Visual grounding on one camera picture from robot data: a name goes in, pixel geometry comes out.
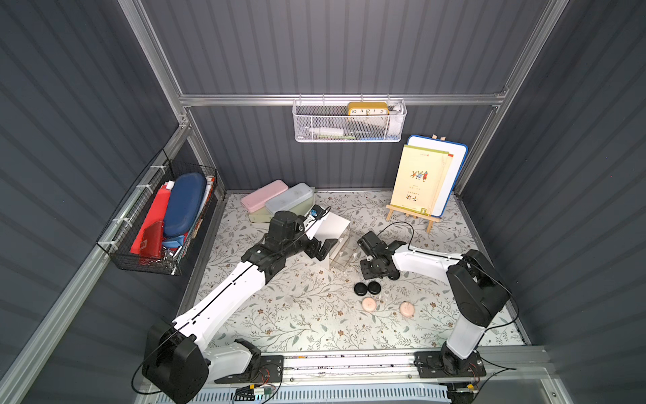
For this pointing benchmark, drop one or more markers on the white drawer cabinet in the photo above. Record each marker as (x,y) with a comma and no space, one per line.
(333,226)

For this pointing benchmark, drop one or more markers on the black earphone case left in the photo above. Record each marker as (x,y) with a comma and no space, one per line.
(360,289)

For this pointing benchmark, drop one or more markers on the pink earphone case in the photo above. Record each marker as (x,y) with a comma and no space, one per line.
(369,304)
(407,309)

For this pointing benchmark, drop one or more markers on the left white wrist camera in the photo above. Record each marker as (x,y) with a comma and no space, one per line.
(314,220)

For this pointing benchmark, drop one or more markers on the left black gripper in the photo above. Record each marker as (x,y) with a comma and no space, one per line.
(317,246)

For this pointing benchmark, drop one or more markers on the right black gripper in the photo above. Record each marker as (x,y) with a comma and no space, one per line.
(376,260)

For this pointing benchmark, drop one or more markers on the red folder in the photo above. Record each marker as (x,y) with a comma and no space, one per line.
(149,240)

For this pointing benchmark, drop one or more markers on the yellow booklet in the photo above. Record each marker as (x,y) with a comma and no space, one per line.
(420,179)

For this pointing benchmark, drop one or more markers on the yellow clock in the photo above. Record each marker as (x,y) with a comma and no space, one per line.
(363,108)

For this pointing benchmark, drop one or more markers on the navy blue case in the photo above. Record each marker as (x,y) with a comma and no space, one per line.
(184,204)

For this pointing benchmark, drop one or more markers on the blue-framed whiteboard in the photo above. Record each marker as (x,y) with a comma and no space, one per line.
(459,153)

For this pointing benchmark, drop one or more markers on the black earphone case middle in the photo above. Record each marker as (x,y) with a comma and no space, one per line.
(374,288)

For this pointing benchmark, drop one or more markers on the green book box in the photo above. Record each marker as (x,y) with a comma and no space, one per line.
(264,216)

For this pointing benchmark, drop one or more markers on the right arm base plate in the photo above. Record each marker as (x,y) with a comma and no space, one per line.
(439,364)

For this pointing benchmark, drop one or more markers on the grey-blue pencil case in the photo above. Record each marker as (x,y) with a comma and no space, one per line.
(295,198)

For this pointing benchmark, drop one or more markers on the white wire wall basket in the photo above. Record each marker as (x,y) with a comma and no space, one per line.
(326,121)

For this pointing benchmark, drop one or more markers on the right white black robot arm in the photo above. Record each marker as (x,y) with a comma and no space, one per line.
(479,296)

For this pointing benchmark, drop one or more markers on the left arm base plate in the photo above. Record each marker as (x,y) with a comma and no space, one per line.
(267,368)

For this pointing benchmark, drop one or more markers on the black wire side basket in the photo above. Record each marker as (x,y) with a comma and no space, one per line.
(120,235)

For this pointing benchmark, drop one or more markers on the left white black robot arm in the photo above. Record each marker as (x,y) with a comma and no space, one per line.
(177,357)

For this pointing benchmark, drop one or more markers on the wooden easel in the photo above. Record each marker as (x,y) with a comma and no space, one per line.
(414,212)

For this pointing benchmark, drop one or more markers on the pink pencil case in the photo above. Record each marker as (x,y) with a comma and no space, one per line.
(257,199)

